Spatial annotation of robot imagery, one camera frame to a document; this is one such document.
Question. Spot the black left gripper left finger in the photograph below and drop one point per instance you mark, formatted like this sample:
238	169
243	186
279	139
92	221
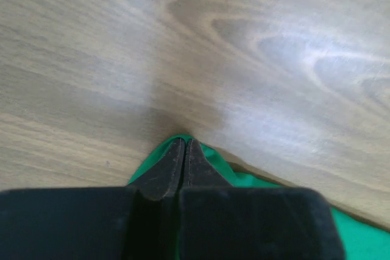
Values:
137	221

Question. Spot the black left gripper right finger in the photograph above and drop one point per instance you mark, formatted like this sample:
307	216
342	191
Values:
220	221

